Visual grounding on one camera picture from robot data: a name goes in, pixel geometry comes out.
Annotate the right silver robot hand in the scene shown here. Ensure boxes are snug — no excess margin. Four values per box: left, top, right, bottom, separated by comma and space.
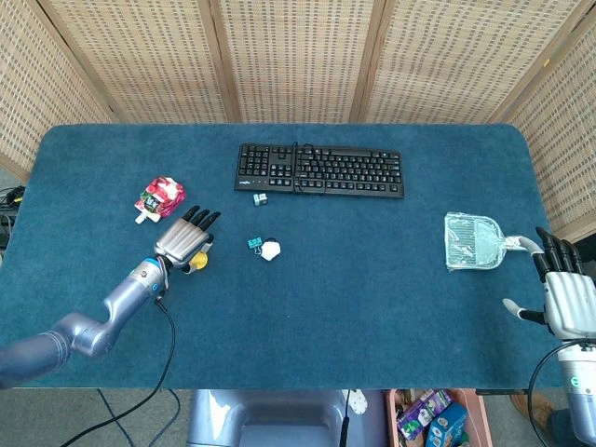
502, 226, 596, 341

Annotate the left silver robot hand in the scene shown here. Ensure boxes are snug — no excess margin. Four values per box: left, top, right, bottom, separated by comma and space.
153, 204, 223, 276

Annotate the red spouted drink pouch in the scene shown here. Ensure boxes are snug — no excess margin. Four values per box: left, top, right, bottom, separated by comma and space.
134, 176, 187, 225

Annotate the brown shoe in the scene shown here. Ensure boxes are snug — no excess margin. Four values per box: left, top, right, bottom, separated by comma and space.
509, 390, 558, 432

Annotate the green dustpan in clear bag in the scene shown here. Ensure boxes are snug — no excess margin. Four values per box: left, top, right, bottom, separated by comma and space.
443, 211, 525, 273

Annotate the blue carpet table cloth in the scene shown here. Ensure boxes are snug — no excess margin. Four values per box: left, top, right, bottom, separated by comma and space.
3, 123, 588, 390

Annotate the blue snack box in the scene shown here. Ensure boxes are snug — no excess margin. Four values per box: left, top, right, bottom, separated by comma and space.
426, 402, 470, 447

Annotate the black computer keyboard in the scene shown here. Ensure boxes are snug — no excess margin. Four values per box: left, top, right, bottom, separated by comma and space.
234, 142, 405, 200

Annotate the purple snack box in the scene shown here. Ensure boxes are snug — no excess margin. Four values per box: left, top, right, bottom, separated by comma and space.
396, 389, 453, 441

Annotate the silver-blue robot torso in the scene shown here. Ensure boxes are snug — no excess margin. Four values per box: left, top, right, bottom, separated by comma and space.
185, 388, 390, 447

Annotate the pink plastic basket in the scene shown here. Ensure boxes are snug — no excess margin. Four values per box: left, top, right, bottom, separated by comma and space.
384, 388, 493, 447

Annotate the woven bamboo folding screen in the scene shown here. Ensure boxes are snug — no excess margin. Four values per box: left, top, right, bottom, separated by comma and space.
0, 0, 596, 252

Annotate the black left hand cable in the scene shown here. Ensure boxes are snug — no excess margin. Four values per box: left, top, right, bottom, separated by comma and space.
60, 291, 177, 447

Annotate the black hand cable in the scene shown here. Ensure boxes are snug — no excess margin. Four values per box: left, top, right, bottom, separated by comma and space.
528, 339, 567, 447
60, 291, 177, 447

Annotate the black right hand cable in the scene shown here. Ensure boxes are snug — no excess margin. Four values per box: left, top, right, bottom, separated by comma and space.
528, 339, 567, 447

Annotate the black keyboard cable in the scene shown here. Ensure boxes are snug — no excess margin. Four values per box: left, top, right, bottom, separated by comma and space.
291, 141, 327, 196

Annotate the black cable clutter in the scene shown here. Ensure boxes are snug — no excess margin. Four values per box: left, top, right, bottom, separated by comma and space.
0, 184, 27, 238

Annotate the blue floor cable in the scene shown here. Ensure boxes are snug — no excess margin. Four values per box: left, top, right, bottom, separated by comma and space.
95, 388, 183, 447

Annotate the black torso cable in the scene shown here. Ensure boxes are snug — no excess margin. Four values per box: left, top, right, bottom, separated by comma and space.
339, 388, 351, 447

